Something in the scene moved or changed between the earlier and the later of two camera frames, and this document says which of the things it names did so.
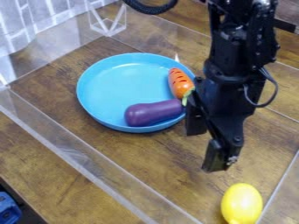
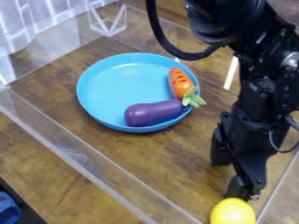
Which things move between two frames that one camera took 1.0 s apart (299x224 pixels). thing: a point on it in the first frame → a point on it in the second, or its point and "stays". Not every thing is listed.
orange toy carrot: [182, 84] stays
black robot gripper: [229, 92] → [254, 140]
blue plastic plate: [125, 79] stays
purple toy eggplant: [145, 114] stays
